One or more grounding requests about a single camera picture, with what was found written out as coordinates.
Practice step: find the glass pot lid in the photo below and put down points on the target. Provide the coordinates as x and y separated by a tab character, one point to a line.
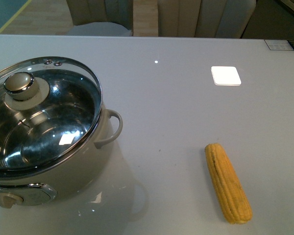
35	136

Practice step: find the yellow corn cob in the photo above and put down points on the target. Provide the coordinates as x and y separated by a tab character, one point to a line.
233	201

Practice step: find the table label sticker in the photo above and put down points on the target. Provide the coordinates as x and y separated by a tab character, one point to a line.
280	44

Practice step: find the beige electric cooking pot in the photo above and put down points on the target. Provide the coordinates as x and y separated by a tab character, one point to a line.
72	174

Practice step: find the beige upholstered chair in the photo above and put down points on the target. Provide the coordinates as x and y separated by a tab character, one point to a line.
204	18
101	17

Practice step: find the left beige upholstered chair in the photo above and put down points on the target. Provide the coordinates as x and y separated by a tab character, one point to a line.
101	17

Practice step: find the right beige upholstered chair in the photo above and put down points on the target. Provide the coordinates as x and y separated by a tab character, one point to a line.
204	18

